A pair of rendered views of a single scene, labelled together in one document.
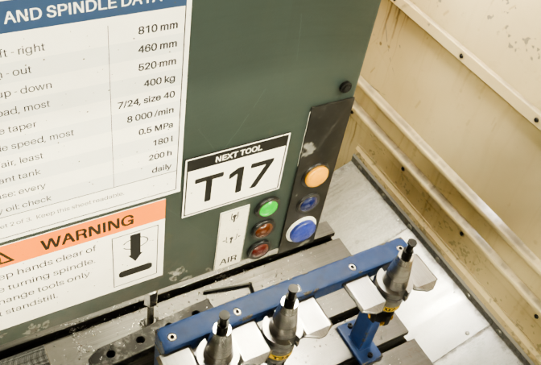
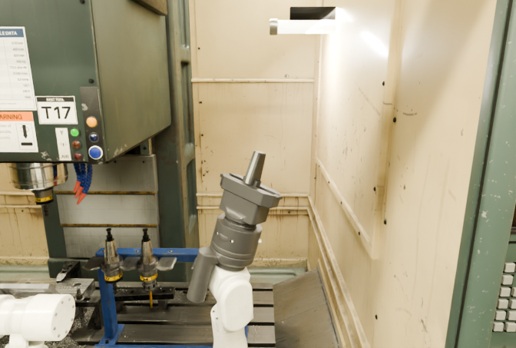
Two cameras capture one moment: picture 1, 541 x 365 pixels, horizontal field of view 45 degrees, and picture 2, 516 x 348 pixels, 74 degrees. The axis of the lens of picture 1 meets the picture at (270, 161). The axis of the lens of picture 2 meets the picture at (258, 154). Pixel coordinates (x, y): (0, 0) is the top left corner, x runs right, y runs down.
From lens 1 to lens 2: 0.96 m
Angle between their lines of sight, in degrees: 44
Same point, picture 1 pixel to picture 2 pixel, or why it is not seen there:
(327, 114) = (87, 91)
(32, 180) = not seen: outside the picture
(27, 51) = not seen: outside the picture
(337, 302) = not seen: hidden behind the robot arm
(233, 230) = (63, 139)
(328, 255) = (259, 296)
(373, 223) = (309, 299)
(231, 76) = (44, 65)
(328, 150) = (94, 111)
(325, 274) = (189, 250)
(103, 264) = (14, 135)
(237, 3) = (40, 39)
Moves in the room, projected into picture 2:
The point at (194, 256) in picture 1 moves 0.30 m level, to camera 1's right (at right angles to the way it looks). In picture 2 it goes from (49, 147) to (113, 167)
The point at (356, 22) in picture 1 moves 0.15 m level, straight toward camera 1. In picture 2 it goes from (86, 54) to (13, 51)
